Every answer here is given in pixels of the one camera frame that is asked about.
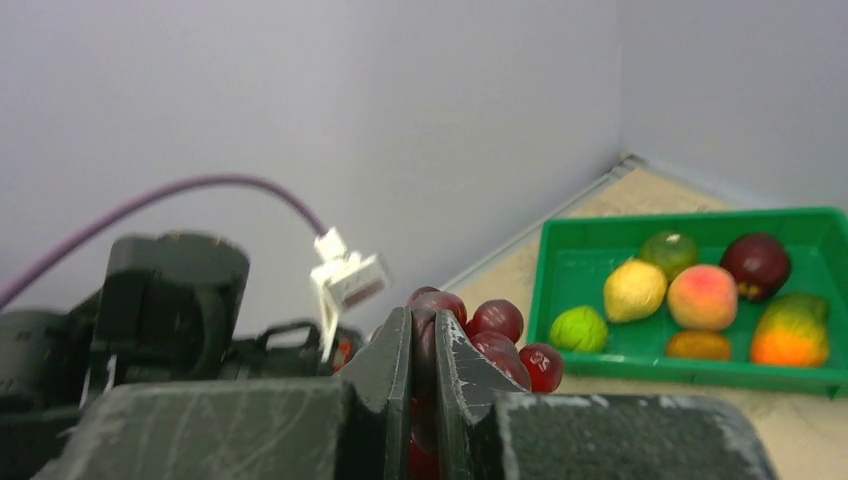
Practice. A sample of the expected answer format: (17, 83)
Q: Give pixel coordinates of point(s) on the green fake round fruit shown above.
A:
(670, 251)

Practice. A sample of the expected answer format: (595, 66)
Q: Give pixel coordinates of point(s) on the green plastic tray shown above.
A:
(577, 255)

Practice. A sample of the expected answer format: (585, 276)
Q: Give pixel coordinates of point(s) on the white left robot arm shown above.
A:
(166, 311)

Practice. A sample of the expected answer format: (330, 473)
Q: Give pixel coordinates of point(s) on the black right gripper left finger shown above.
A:
(353, 425)

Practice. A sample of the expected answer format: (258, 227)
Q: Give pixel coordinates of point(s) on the dark red fake grapes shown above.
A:
(493, 329)

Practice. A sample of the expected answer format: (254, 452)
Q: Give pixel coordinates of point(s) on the orange pink fake peach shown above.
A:
(703, 297)

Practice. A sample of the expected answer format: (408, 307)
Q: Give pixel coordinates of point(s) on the small orange fake fruit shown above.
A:
(699, 345)

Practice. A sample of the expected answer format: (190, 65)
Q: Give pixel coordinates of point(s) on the dark red fake mango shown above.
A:
(759, 264)

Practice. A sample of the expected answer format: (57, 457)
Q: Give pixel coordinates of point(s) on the lime green fake fruit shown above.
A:
(579, 329)

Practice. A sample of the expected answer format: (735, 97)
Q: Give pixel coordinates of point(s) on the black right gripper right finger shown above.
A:
(491, 428)

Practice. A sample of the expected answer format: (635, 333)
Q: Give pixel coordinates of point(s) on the aluminium frame rail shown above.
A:
(628, 164)

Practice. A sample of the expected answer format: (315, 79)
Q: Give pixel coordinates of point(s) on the yellow fake lemon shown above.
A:
(633, 291)

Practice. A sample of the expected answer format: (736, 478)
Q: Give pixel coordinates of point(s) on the orange green fake mango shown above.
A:
(793, 332)

